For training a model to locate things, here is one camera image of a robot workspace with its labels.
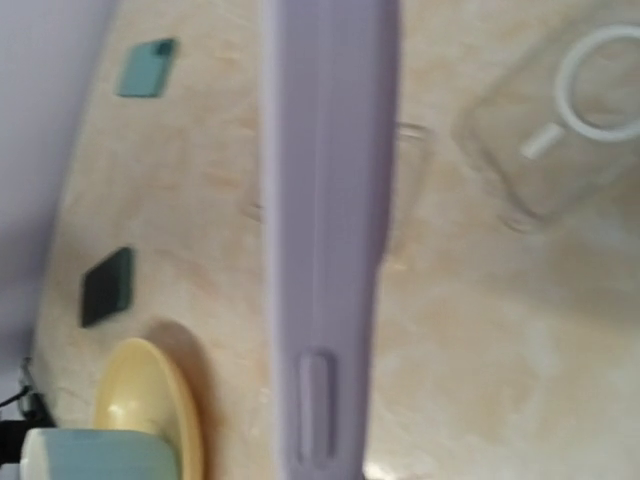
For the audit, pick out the lilac phone case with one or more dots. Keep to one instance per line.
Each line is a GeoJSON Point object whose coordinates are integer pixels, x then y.
{"type": "Point", "coordinates": [328, 106]}

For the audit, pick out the black smartphone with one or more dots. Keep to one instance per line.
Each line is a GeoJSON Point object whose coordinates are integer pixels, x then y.
{"type": "Point", "coordinates": [107, 289]}

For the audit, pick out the beige round plate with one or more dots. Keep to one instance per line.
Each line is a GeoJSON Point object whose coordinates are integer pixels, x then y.
{"type": "Point", "coordinates": [142, 389]}

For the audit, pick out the teal smartphone face down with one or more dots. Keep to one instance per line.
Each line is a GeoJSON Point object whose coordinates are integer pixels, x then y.
{"type": "Point", "coordinates": [147, 69]}

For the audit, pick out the blue mug with white inside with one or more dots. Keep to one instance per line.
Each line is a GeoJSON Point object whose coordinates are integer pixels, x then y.
{"type": "Point", "coordinates": [54, 453]}

